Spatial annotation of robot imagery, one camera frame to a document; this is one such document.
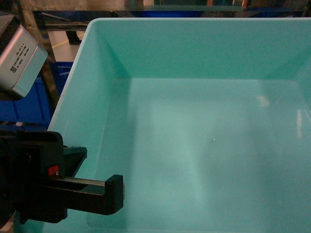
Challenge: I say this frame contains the blue bins on lower shelf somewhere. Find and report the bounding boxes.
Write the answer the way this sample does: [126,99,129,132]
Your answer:
[0,60,73,124]

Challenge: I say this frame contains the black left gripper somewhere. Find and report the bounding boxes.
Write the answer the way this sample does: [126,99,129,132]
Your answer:
[0,131,104,224]

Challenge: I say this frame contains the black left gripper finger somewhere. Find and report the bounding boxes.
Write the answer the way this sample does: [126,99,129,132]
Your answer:
[104,174,125,215]

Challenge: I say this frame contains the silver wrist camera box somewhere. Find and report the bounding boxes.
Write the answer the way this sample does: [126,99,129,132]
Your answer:
[0,25,48,101]

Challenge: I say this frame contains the teal plastic bin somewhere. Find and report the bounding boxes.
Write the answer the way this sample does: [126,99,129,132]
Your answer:
[15,18,311,233]

